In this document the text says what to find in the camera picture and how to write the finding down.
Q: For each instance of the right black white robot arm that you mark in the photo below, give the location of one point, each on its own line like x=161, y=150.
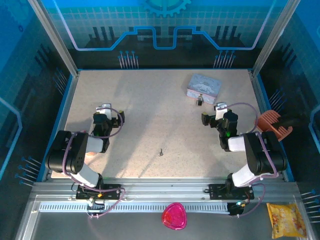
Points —
x=262, y=155

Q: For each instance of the pink triangular plastic dish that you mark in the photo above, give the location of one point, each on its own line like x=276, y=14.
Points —
x=174, y=216

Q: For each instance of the aluminium mounting rail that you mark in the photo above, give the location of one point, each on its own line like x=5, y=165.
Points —
x=162, y=187

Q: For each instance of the pull-tab tin can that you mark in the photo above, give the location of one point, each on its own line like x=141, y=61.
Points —
x=90, y=154

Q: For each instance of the cream orange utensil holder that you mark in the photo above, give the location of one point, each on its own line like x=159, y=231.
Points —
x=268, y=120

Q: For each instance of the aluminium frame post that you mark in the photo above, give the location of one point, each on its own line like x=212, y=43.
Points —
x=272, y=37
x=53, y=37

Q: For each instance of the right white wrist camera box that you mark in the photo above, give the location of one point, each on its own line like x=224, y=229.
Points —
x=221, y=108

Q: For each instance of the small black padlock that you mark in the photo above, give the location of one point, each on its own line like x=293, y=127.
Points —
x=199, y=101

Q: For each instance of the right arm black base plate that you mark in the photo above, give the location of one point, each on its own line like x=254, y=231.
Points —
x=217, y=191

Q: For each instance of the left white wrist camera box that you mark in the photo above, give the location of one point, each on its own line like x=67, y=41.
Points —
x=103, y=108

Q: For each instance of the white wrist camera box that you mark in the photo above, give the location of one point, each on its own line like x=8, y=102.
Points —
x=103, y=108
x=221, y=108

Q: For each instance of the lavender cartoon tin box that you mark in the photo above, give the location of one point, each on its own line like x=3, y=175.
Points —
x=203, y=86

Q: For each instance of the yellow snack bag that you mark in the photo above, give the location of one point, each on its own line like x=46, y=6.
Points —
x=286, y=221

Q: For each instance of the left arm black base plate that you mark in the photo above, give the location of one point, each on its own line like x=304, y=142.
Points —
x=112, y=191

